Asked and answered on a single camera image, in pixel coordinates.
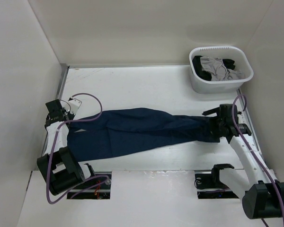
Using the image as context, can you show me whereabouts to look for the dark blue denim trousers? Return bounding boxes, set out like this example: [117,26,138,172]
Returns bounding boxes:
[67,108,220,162]

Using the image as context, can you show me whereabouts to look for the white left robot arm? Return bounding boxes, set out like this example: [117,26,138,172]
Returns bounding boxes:
[37,99,97,195]

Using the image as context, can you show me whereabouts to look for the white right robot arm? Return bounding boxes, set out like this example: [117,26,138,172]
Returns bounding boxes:
[203,104,284,219]

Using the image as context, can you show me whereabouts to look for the white plastic laundry basket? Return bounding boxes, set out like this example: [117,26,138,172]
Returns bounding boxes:
[189,46,254,94]

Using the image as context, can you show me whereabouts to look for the grey garment in basket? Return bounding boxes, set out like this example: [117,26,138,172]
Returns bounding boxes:
[200,56,245,81]

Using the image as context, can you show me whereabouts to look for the black garment in basket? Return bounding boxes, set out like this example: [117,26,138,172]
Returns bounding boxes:
[192,55,238,81]

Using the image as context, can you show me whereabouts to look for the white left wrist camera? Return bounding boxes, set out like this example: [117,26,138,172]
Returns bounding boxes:
[67,98,82,116]

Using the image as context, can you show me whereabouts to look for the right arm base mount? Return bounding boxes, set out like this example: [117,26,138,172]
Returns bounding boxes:
[194,171,238,199]

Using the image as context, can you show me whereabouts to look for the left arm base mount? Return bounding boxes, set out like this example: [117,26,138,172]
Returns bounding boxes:
[67,172,112,200]

